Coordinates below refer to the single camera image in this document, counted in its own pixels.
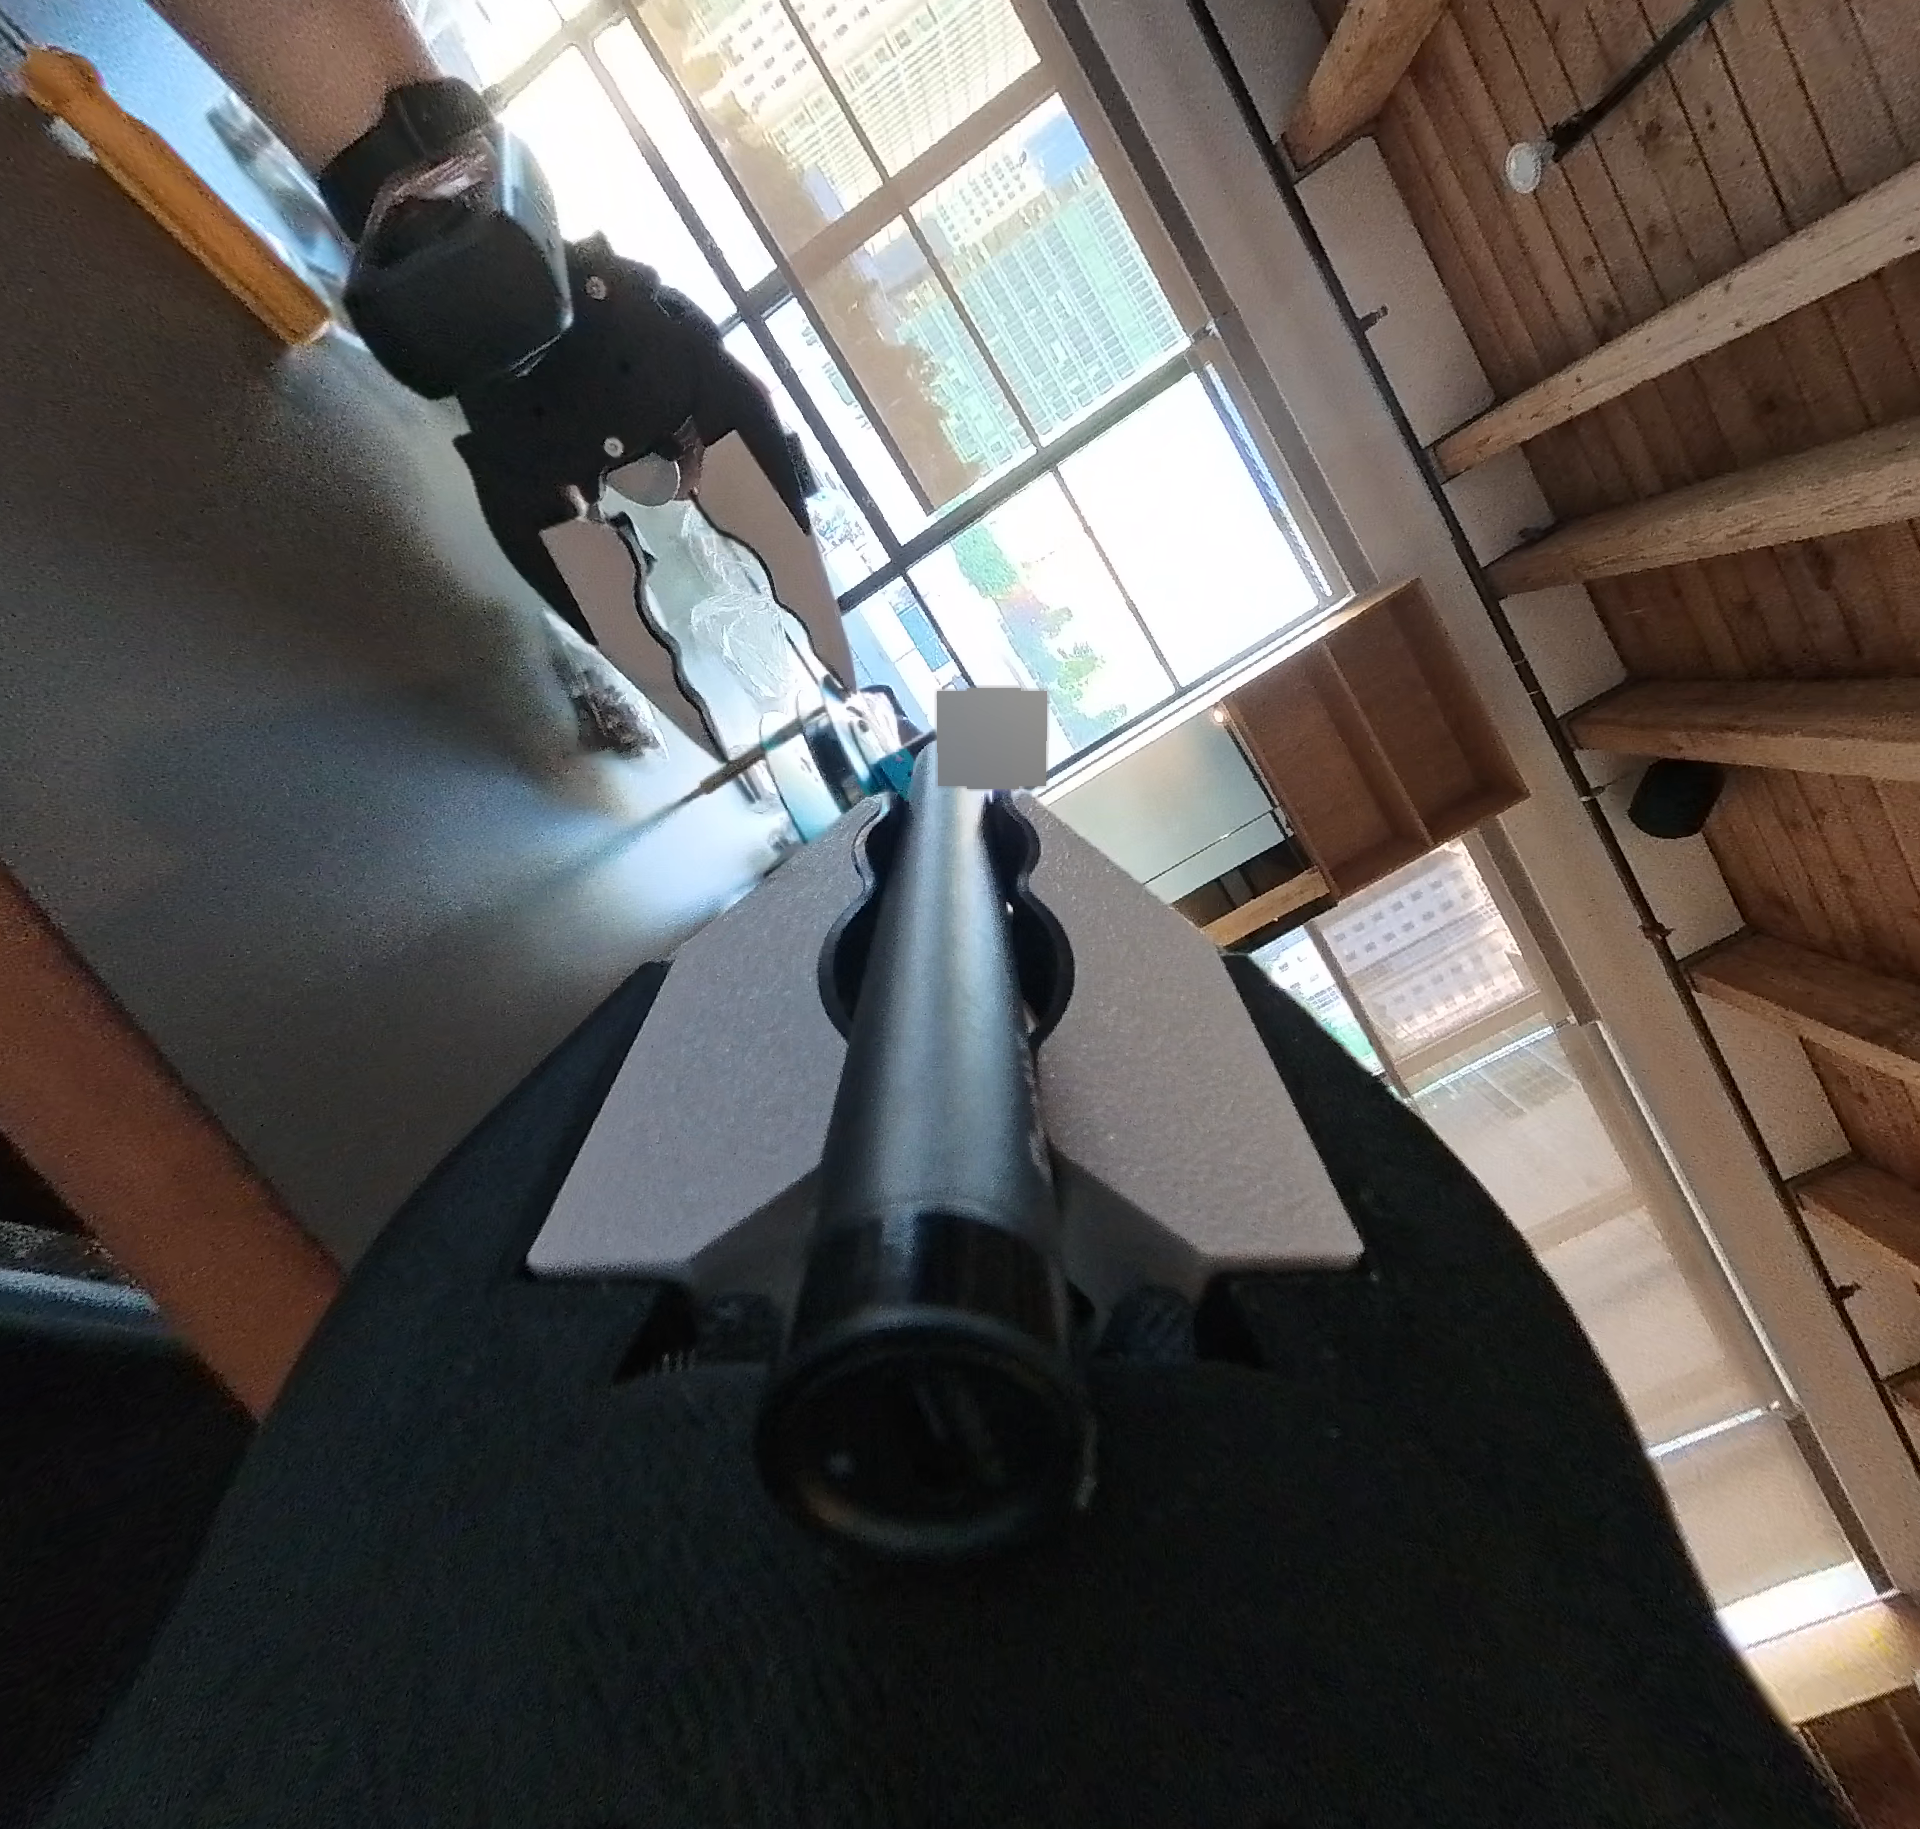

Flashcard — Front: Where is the wooden shelf unit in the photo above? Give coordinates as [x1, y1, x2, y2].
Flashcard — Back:
[1219, 575, 1535, 906]

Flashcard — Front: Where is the blue toy robot arm base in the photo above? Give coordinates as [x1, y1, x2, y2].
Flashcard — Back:
[668, 673, 926, 850]

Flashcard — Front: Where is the yellow wooden stick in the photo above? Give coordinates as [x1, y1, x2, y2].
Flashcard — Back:
[14, 45, 334, 349]

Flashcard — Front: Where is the bag of metal screws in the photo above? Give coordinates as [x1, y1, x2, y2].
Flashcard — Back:
[546, 625, 665, 761]

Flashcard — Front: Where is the person's left forearm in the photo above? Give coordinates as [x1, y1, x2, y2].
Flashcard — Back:
[111, 0, 451, 177]

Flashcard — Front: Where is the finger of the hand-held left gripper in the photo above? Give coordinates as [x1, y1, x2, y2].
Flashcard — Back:
[542, 518, 724, 759]
[694, 430, 862, 695]

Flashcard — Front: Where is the crumpled clear plastic bag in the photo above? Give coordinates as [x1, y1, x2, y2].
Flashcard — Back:
[659, 518, 830, 723]

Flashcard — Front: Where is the grey desk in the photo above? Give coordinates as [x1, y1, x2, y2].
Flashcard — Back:
[0, 58, 930, 1418]

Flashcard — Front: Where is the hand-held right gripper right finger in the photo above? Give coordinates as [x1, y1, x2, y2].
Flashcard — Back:
[995, 792, 1367, 1286]

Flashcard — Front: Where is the black ceiling speaker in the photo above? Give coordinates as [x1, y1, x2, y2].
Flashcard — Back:
[1626, 755, 1728, 844]

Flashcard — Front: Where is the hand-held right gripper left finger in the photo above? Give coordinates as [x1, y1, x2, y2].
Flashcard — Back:
[521, 792, 896, 1286]

